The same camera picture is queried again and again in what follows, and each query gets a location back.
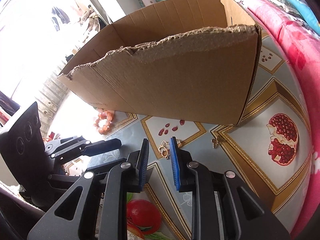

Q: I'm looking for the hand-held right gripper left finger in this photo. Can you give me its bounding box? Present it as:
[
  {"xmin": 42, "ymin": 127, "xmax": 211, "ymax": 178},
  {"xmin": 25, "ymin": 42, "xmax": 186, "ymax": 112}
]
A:
[{"xmin": 27, "ymin": 138, "xmax": 150, "ymax": 240}]

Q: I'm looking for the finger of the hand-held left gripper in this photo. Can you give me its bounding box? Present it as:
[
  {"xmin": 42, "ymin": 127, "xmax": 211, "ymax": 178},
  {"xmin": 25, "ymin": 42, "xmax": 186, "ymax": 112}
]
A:
[
  {"xmin": 44, "ymin": 134, "xmax": 122, "ymax": 159},
  {"xmin": 47, "ymin": 156, "xmax": 130, "ymax": 189}
]

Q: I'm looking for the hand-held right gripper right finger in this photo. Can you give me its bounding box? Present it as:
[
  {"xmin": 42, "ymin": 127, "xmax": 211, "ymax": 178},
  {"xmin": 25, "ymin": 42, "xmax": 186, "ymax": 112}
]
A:
[{"xmin": 170, "ymin": 136, "xmax": 292, "ymax": 240}]

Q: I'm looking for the gold clover charm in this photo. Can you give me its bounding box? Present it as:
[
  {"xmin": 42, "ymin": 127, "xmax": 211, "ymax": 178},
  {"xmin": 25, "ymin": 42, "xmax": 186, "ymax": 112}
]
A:
[{"xmin": 157, "ymin": 140, "xmax": 171, "ymax": 159}]

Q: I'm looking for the orange pink bead bracelet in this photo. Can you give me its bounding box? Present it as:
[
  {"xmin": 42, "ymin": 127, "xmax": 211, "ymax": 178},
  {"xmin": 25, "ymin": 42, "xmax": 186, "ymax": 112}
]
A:
[{"xmin": 94, "ymin": 109, "xmax": 115, "ymax": 133}]

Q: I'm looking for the brown cardboard box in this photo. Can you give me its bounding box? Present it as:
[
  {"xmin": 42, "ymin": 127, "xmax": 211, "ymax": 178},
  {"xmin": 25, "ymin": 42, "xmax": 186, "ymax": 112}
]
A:
[{"xmin": 57, "ymin": 0, "xmax": 262, "ymax": 127}]

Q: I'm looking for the gold bee charm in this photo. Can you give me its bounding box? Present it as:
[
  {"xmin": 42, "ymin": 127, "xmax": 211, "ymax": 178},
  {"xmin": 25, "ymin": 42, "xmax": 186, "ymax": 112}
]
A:
[{"xmin": 211, "ymin": 135, "xmax": 224, "ymax": 149}]

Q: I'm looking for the pink floral blanket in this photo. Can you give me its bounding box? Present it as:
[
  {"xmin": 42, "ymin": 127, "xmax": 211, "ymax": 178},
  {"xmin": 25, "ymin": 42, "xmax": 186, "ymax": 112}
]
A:
[{"xmin": 235, "ymin": 0, "xmax": 320, "ymax": 240}]

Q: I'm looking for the grey patterned cushion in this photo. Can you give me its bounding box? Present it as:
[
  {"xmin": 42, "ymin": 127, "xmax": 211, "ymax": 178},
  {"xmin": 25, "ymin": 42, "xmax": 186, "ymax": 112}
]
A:
[{"xmin": 255, "ymin": 0, "xmax": 304, "ymax": 23}]

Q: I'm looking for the blue patterned pillow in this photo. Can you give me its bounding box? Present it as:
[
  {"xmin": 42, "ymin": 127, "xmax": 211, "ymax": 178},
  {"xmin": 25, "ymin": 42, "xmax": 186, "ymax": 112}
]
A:
[{"xmin": 280, "ymin": 0, "xmax": 320, "ymax": 34}]

